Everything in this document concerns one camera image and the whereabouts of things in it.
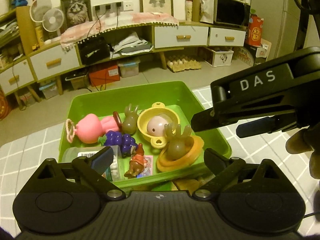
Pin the stack of papers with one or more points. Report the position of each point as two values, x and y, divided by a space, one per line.
132 45

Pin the egg carton tray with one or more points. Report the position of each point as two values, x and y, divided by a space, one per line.
181 63

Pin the yellow bowl with pink ball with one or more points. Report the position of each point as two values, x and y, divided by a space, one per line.
151 123

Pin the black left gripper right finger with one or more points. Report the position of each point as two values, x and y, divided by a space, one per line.
225 171

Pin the person's hand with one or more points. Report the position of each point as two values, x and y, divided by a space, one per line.
306 140

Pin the brown figurine toy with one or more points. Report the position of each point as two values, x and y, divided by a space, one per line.
137 162

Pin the white desk fan rear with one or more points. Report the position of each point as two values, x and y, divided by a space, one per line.
38 9

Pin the black box in shelf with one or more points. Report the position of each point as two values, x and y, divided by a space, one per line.
93 49

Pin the red gift box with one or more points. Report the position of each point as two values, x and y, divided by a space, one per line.
254 31

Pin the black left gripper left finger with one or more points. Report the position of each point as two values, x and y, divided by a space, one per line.
91 169

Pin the pink card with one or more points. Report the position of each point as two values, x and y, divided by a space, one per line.
148 167

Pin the red cardboard box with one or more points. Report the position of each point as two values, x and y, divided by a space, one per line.
103 73

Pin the clear plastic box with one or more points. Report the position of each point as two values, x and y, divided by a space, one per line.
112 172

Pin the green plastic bin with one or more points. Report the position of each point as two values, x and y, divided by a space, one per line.
175 95

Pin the purple grape toy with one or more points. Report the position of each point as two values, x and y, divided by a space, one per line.
126 143

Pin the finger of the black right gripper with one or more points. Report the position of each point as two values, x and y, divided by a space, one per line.
204 120
268 125

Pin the pink cloth runner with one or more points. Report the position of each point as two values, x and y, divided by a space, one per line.
85 30

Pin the wooden white tv cabinet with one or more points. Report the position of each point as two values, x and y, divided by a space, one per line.
163 31

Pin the white desk fan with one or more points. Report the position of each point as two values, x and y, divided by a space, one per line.
38 9
53 21

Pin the orange plastic plate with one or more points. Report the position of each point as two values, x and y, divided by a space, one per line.
164 164

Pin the framed cat picture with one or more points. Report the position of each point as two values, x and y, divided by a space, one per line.
76 12

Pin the clear storage box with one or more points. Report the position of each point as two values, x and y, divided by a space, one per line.
129 68

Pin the white cardboard box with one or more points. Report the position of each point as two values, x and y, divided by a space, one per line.
217 58

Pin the white desk fan front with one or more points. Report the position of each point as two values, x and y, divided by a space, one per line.
53 21

